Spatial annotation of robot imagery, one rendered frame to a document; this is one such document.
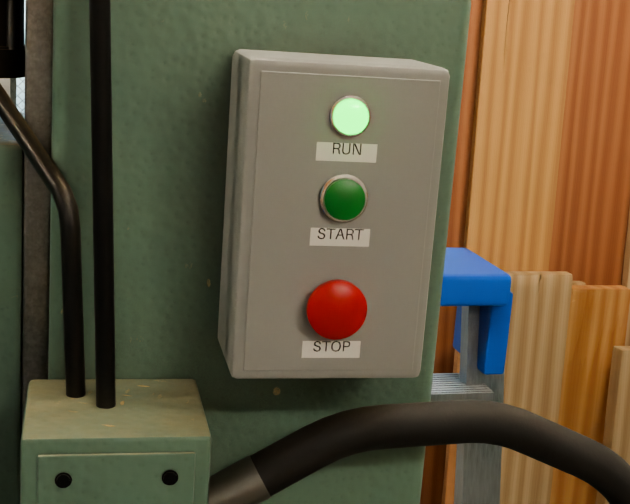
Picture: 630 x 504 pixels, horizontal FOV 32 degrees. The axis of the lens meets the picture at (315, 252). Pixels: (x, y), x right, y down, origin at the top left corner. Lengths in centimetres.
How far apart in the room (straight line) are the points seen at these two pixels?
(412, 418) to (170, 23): 24
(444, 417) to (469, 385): 95
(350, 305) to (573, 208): 167
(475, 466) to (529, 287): 51
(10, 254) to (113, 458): 15
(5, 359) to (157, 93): 18
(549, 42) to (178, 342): 157
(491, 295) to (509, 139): 65
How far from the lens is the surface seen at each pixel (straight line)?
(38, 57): 60
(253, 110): 52
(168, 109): 57
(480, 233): 207
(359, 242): 54
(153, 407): 57
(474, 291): 146
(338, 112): 52
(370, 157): 53
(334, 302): 53
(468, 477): 158
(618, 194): 223
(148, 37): 57
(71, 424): 55
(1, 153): 62
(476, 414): 61
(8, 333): 64
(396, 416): 59
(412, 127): 53
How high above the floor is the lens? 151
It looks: 14 degrees down
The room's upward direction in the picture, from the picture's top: 4 degrees clockwise
